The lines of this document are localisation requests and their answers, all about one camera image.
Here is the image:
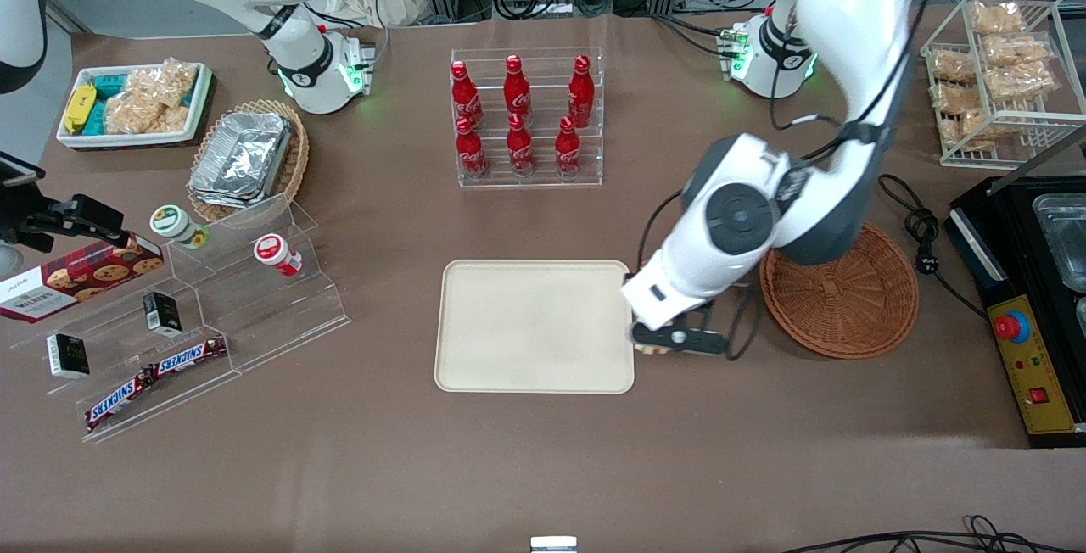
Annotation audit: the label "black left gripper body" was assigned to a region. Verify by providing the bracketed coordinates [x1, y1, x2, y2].
[630, 321, 731, 359]

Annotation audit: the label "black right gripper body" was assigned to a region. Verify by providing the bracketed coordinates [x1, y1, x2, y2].
[15, 193, 130, 250]

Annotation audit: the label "beige rectangular tray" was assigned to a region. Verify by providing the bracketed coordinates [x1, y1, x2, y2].
[434, 260, 636, 394]

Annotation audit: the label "round brown wicker basket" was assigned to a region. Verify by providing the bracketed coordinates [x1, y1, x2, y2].
[759, 222, 921, 360]

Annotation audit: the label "oval light wicker basket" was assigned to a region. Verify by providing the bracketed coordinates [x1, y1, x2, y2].
[187, 99, 311, 225]

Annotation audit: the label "red tartan cookie box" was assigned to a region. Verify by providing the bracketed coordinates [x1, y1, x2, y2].
[0, 233, 165, 324]

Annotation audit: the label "green-lidded white cup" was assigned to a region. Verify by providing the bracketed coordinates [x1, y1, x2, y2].
[150, 204, 210, 249]

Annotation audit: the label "yellow snack bar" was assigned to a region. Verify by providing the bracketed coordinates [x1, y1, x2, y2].
[64, 84, 98, 134]

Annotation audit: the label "small black box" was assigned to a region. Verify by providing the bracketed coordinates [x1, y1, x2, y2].
[46, 332, 91, 380]
[143, 291, 183, 337]

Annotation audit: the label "clear bag of rice crackers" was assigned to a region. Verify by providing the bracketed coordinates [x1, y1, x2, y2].
[104, 58, 199, 136]

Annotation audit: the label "white rectangular snack bin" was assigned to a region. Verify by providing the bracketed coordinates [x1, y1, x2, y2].
[56, 62, 215, 150]

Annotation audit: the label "stacked aluminium foil containers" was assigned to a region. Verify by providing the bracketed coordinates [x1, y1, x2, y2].
[188, 111, 294, 209]

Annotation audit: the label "brown snickers bar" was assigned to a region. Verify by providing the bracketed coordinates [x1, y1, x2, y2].
[151, 335, 228, 377]
[84, 369, 157, 433]

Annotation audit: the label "clear acrylic stepped display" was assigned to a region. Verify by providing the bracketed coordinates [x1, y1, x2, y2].
[10, 193, 352, 444]

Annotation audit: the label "red-lidded white cup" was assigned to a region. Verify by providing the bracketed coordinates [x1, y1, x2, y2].
[254, 233, 304, 277]

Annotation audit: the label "red cola bottle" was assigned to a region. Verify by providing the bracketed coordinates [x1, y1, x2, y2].
[506, 112, 536, 177]
[503, 54, 533, 118]
[567, 55, 596, 127]
[554, 116, 583, 177]
[450, 60, 484, 126]
[455, 116, 489, 180]

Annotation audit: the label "clear acrylic bottle rack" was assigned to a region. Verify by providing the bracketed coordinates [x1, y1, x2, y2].
[450, 47, 604, 189]

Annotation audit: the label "black control box yellow panel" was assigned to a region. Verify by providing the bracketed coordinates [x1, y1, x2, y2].
[944, 173, 1086, 450]

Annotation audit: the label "clear bag of fried snacks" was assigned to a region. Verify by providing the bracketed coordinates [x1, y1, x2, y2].
[932, 81, 992, 151]
[970, 0, 1026, 36]
[982, 33, 1056, 103]
[928, 49, 978, 84]

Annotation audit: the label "black power cable with plug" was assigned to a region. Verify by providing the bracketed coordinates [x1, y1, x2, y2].
[877, 173, 987, 318]

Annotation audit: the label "thin black cable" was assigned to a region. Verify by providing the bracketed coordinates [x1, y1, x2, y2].
[779, 515, 1086, 553]

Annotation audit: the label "white wire basket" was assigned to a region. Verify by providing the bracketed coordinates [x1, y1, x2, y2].
[920, 0, 1086, 169]

